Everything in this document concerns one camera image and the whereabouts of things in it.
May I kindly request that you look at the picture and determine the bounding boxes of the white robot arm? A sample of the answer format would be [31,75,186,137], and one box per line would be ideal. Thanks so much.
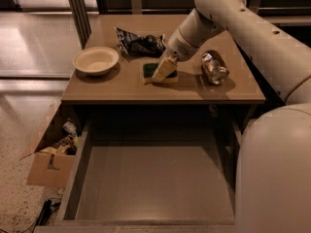
[153,0,311,233]

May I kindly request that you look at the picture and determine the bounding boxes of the green and yellow sponge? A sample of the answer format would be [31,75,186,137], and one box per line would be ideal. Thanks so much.
[142,63,178,84]

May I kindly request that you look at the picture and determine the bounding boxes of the grey open top drawer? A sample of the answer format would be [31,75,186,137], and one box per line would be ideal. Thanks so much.
[34,118,239,233]

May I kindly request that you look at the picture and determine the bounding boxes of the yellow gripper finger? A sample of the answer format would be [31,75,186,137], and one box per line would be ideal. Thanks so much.
[152,57,177,83]

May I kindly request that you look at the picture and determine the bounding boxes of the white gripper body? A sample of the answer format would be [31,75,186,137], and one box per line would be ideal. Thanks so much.
[161,29,198,62]

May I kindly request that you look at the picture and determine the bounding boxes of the cardboard box with trash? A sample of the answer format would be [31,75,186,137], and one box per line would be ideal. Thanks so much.
[18,100,80,189]

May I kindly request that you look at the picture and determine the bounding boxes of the dark crumpled chip bag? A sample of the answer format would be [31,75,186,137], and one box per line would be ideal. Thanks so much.
[115,27,165,57]

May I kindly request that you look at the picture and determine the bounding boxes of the black cable on floor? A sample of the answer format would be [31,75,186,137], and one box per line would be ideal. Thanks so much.
[0,199,62,233]

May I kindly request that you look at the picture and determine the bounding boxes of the grey cabinet desk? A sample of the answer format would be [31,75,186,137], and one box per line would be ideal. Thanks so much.
[60,14,266,128]

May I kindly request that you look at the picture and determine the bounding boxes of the white paper bowl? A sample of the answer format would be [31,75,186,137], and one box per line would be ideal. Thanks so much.
[73,47,119,76]

